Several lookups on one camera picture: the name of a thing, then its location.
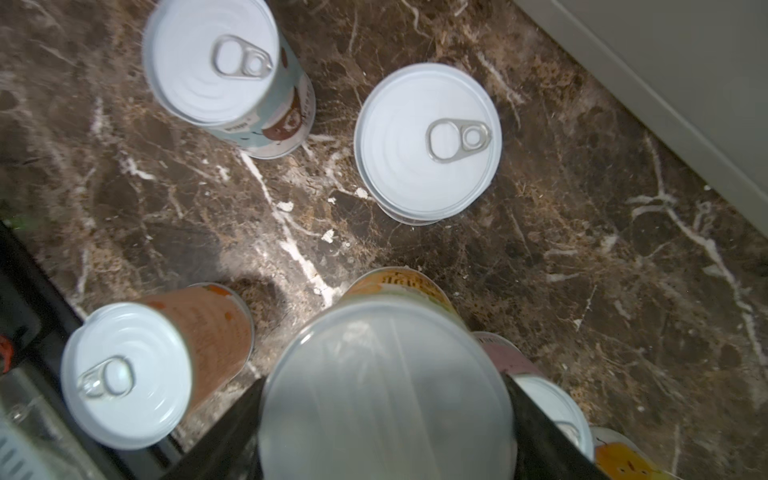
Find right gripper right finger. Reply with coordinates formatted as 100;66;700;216
504;376;607;479

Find teal bear label can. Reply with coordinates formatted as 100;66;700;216
142;0;316;159

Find orange peach label can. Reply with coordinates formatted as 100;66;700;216
60;282;255;450

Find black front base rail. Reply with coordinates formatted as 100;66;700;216
1;226;180;479

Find green orange plastic-lid can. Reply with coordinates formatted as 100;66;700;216
258;267;517;479

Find light blue label can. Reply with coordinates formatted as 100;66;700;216
353;63;503;226

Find pink label can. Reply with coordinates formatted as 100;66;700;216
473;331;595;462

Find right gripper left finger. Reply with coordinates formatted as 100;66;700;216
162;377;266;479

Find grey metal cabinet box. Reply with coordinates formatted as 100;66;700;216
518;1;767;233

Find yellow label can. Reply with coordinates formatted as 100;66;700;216
590;426;673;480

